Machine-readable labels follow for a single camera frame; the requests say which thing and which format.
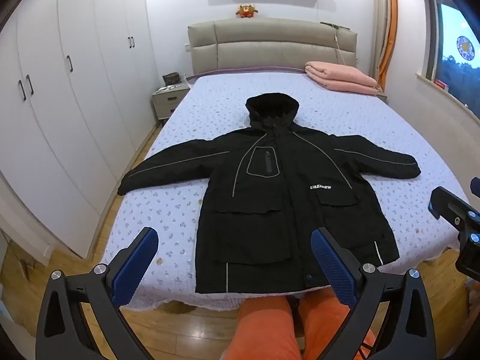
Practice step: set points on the round window sticker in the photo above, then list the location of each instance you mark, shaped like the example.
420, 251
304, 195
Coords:
466, 47

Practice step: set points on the beige padded headboard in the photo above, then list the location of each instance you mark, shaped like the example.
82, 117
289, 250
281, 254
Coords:
270, 48

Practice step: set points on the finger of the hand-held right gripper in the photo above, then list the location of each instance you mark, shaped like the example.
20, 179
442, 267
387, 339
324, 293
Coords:
475, 185
450, 206

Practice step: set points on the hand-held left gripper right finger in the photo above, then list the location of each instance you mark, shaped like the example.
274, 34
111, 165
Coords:
333, 266

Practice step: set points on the thin stick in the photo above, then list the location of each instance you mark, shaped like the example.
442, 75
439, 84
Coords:
335, 25

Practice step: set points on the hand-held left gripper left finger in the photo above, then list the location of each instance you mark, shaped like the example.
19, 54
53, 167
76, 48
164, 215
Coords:
135, 266

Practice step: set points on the white wardrobe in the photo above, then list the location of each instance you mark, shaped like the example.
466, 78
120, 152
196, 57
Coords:
75, 101

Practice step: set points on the orange plush toy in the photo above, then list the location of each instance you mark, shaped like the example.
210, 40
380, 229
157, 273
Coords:
245, 11

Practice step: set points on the folded pink blanket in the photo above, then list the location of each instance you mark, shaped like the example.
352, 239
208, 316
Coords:
341, 77

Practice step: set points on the orange pants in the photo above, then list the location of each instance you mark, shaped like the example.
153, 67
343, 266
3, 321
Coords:
262, 330

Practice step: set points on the bed with floral quilted cover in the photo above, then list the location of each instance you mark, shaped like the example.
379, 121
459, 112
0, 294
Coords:
225, 93

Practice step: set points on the black hooded jacket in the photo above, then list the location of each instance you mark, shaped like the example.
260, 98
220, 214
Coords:
262, 213

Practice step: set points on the red box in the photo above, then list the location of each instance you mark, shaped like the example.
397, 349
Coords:
441, 84

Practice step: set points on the brown bag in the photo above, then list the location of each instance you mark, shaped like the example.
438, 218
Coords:
172, 79

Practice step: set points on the orange and white curtain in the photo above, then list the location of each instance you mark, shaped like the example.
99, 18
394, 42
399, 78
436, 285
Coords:
386, 26

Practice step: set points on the grey nightstand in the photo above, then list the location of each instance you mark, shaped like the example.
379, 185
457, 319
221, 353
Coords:
168, 103

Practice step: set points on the window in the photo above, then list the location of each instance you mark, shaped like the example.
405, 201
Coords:
453, 63

